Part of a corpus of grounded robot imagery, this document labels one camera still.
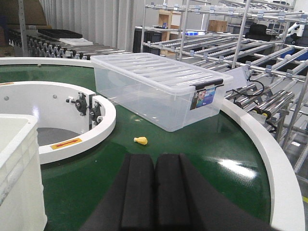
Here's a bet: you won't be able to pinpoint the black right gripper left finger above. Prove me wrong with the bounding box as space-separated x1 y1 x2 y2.
81 154 154 231

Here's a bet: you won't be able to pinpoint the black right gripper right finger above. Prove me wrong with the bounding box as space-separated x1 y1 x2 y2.
155 154 272 231

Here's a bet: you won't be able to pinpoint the white Totelife plastic crate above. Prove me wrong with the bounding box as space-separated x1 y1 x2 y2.
0 114 47 231

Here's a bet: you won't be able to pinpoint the clear plastic storage box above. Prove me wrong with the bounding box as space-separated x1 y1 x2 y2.
90 53 233 132

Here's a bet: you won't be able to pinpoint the small yellow rubber bulb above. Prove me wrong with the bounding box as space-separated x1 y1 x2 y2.
133 137 148 145

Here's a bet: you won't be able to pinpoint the yellow red arrow sticker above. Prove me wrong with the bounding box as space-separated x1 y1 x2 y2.
50 138 82 150

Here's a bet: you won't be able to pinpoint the black bearing mounts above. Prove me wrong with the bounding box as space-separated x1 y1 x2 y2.
65 92 103 126

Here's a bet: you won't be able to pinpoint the white outer conveyor rim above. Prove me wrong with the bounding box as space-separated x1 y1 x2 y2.
0 57 305 231

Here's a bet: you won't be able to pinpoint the metal roller flow rack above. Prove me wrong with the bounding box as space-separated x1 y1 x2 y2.
141 0 308 174

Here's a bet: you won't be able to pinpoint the steel roller conveyor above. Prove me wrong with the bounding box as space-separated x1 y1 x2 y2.
7 28 126 61

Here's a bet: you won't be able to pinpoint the white inner conveyor ring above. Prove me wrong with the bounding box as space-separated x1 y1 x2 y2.
0 80 117 165

